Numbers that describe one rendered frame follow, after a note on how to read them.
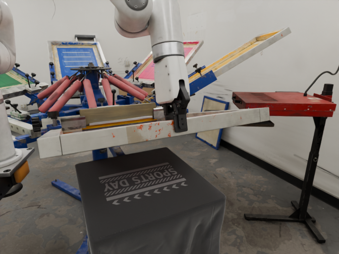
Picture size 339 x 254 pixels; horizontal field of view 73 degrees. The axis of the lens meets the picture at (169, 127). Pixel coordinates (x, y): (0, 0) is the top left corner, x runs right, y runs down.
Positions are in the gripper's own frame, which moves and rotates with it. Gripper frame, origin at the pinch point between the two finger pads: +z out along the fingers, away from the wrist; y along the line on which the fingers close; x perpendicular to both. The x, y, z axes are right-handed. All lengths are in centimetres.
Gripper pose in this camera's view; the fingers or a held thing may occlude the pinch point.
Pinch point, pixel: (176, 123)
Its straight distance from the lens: 55.0
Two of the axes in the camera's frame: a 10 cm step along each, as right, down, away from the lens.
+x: 9.0, -1.3, 4.1
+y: 4.2, 0.2, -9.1
